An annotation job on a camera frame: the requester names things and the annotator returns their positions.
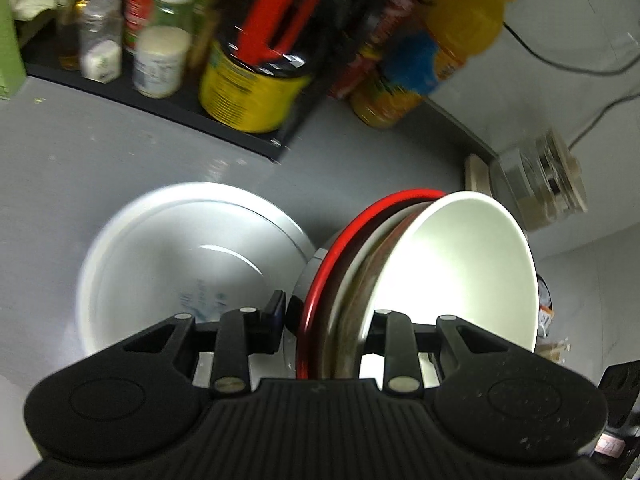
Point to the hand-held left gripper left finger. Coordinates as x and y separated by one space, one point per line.
276 310

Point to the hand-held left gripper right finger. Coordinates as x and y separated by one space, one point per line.
395 340

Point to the brown plate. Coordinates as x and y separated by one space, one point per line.
350 305

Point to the red rimmed plate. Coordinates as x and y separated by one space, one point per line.
325 270

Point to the white ceramic bowl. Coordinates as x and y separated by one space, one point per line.
460 260

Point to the crumpled snack packet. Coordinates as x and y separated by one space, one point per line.
547 315

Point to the white bowl with blue print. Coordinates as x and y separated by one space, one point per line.
175 260

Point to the beige kettle base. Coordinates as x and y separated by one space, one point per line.
477 175

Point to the glass jar with lid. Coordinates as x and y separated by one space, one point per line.
545 180

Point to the black flat board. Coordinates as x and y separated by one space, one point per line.
470 132

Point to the black spice rack tray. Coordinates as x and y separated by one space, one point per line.
165 110

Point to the white plastic jar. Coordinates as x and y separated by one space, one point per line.
160 62

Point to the red label sauce bottle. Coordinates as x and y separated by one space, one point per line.
365 50

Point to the glass spice jar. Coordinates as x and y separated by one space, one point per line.
100 45

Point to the orange juice bottle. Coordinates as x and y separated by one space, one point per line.
460 25

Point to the green bottle with white cap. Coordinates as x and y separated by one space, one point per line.
175 0

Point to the oil bottle with white cap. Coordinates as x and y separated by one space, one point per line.
75 10

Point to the green box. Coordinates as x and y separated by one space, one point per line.
10 50

